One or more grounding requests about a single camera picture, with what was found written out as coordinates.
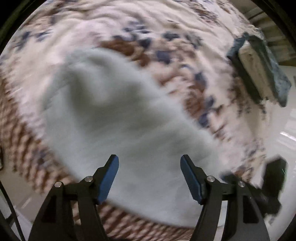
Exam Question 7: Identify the light grey fleece pants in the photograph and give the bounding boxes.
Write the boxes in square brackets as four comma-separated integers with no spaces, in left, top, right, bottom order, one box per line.
[43,48,221,227]

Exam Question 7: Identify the dark teal folded cloth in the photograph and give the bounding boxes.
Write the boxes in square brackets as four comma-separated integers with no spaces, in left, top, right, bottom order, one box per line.
[227,32,292,108]

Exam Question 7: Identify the floral patterned bed blanket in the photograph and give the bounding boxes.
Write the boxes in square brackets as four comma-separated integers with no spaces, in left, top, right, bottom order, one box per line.
[1,1,272,240]

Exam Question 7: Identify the black cable at left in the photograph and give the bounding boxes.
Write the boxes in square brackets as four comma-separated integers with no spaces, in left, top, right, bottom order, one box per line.
[0,180,26,241]

